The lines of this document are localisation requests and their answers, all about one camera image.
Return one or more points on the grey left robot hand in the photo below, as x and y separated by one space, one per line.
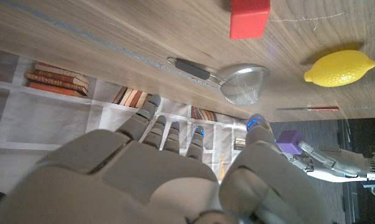
330 165

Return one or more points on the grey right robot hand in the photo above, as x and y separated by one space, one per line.
134 180

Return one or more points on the purple magnetic cube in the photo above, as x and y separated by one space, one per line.
288 141

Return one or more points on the red magnetic cube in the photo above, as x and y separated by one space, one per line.
248 18

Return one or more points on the yellow toy lemon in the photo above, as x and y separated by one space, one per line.
340 68

